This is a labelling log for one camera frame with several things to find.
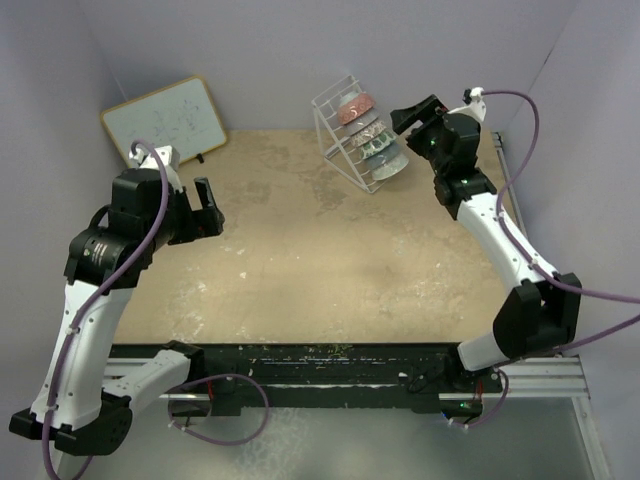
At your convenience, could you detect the green leaf pattern bowl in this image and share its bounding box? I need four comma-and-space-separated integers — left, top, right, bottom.
359, 133, 395, 160

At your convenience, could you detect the white lattice pattern bowl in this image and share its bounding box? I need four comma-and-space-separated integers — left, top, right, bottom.
350, 120, 386, 148

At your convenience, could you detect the white green patterned bowl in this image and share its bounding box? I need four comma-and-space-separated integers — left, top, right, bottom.
372, 155, 409, 181

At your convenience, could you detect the grey leaf pattern bowl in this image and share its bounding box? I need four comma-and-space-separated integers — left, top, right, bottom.
337, 91, 375, 126

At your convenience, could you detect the white wire dish rack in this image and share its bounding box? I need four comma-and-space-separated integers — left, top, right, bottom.
311, 74, 385, 194

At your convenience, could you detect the red rimmed dotted bowl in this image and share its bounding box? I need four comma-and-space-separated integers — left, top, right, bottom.
365, 143, 401, 171

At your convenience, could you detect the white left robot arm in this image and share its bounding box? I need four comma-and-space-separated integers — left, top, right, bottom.
9, 168, 224, 456

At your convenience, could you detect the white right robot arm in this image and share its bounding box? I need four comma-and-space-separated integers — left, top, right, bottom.
390, 88, 581, 391

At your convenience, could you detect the wood framed whiteboard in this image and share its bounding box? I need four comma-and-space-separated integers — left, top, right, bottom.
100, 76, 227, 165

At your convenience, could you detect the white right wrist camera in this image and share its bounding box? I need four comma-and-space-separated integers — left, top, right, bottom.
449, 87, 486, 123

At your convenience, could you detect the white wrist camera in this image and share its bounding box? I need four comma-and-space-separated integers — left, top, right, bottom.
449, 87, 486, 123
128, 145, 183, 192

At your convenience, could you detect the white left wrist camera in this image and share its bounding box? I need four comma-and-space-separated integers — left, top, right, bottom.
128, 145, 183, 192

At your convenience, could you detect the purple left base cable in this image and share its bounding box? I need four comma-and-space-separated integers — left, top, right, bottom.
167, 373, 272, 446

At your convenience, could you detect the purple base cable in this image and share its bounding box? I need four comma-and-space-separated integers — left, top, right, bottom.
167, 373, 272, 446
442, 367, 510, 434

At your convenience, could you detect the black aluminium mounting rail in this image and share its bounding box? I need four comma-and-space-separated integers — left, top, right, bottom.
104, 341, 592, 419

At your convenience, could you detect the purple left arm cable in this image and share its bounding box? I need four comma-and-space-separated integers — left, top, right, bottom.
42, 141, 174, 480

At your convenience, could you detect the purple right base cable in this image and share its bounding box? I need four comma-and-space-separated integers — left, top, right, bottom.
442, 367, 510, 434

